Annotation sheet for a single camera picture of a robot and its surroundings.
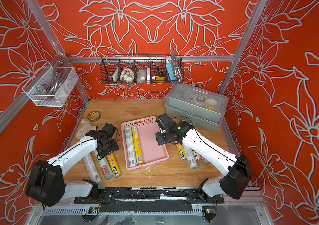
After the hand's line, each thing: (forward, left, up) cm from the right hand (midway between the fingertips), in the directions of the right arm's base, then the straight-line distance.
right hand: (158, 138), depth 76 cm
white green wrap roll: (+1, +18, -14) cm, 23 cm away
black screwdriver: (+45, 0, +13) cm, 47 cm away
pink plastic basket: (0, +4, -19) cm, 19 cm away
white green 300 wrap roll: (-13, +38, -14) cm, 42 cm away
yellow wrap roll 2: (-1, -15, -14) cm, 21 cm away
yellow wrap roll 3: (-3, -24, -14) cm, 28 cm away
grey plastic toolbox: (+21, -27, +2) cm, 34 cm away
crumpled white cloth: (+17, +56, -16) cm, 61 cm away
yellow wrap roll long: (+2, +14, -15) cm, 20 cm away
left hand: (-1, +28, -12) cm, 31 cm away
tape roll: (+29, +52, -17) cm, 62 cm away
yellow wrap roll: (-10, +26, -15) cm, 32 cm away
